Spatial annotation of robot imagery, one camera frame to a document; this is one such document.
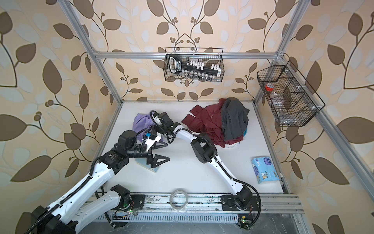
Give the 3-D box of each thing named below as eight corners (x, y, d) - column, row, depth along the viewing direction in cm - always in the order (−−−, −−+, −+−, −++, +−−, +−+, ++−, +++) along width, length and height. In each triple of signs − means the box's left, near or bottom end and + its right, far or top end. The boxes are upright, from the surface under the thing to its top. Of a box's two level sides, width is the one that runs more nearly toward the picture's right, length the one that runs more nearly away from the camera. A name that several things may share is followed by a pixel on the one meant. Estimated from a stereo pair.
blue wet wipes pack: (257, 183, 82) (261, 180, 77) (250, 160, 91) (254, 156, 86) (274, 183, 82) (279, 180, 77) (266, 160, 91) (270, 156, 86)
